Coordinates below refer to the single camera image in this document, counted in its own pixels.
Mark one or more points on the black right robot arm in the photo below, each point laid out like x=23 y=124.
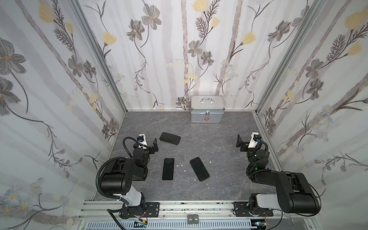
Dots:
x=294 y=194

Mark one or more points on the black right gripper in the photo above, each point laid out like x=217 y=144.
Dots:
x=243 y=145

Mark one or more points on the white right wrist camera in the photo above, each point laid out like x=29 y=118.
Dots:
x=255 y=139

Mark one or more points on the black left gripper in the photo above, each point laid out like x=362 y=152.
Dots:
x=151 y=148

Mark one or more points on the silver aluminium first aid case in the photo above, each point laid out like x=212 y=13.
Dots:
x=207 y=108

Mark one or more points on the white vented cable duct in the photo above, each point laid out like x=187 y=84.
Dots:
x=176 y=224

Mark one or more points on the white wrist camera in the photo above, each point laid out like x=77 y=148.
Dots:
x=141 y=139
x=255 y=139

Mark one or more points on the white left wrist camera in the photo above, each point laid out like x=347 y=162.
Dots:
x=141 y=139

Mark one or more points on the black phone far left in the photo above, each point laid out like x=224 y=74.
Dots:
x=170 y=138

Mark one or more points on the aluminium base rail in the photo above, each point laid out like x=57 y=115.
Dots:
x=94 y=215

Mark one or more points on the blue phone black screen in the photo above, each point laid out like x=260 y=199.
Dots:
x=199 y=169

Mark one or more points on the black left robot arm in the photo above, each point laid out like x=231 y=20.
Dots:
x=115 y=176

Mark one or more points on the black phone with pink edge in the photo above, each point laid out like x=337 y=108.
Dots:
x=168 y=169

